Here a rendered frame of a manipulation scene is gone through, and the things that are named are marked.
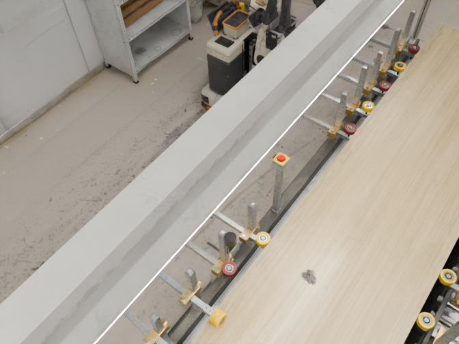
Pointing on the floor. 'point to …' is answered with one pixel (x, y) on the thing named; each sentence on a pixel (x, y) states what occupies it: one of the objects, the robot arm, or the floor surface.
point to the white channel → (166, 182)
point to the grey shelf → (138, 33)
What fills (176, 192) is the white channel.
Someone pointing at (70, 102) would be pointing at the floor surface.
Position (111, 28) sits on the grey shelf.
